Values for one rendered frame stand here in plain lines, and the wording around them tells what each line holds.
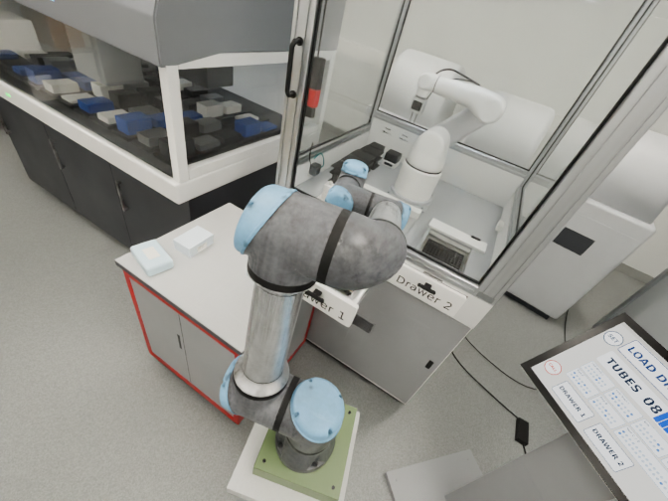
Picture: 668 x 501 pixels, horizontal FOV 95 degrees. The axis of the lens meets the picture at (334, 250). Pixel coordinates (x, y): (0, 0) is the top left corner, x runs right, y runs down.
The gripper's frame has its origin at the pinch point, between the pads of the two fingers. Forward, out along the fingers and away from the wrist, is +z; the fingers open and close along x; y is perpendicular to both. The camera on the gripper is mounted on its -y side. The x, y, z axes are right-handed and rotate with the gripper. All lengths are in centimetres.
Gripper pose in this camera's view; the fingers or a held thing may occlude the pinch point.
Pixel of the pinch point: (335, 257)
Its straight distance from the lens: 108.3
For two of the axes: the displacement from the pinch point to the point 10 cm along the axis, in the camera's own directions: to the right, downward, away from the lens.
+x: -6.7, 3.7, -6.4
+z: -2.1, 7.4, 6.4
